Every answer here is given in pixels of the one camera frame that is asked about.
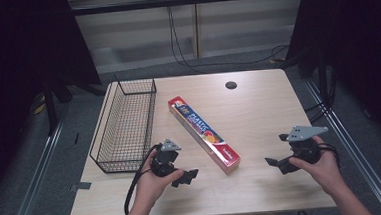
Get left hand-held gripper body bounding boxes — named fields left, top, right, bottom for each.
left=148, top=137, right=185, bottom=178

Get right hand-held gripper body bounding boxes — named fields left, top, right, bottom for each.
left=278, top=123, right=331, bottom=167

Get person's left hand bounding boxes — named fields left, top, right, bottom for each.
left=133, top=157, right=187, bottom=209

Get person's right hand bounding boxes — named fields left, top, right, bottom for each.
left=287, top=134, right=347, bottom=198

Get red plastic wrap box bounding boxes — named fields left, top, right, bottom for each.
left=167, top=92, right=243, bottom=179

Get grey tape piece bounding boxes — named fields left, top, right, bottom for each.
left=68, top=181, right=93, bottom=193

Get black metal stand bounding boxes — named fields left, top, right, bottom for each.
left=41, top=79, right=78, bottom=136

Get dark curtain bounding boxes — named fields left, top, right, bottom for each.
left=0, top=0, right=110, bottom=203
left=280, top=0, right=381, bottom=155

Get black horizontal bar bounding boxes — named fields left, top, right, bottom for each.
left=71, top=0, right=306, bottom=18

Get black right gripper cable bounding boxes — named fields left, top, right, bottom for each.
left=316, top=140, right=343, bottom=173

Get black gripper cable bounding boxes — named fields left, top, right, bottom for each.
left=120, top=143, right=167, bottom=215
left=316, top=140, right=343, bottom=173

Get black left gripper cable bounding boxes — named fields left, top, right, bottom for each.
left=120, top=143, right=167, bottom=215

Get black floor cables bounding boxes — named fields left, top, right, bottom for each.
left=300, top=67, right=341, bottom=125

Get metal floor rail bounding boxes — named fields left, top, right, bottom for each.
left=0, top=104, right=77, bottom=215
left=304, top=74, right=381, bottom=215

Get black wire basket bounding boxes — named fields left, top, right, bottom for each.
left=85, top=77, right=163, bottom=176

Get black hanging wall cables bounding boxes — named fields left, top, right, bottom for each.
left=166, top=0, right=291, bottom=77

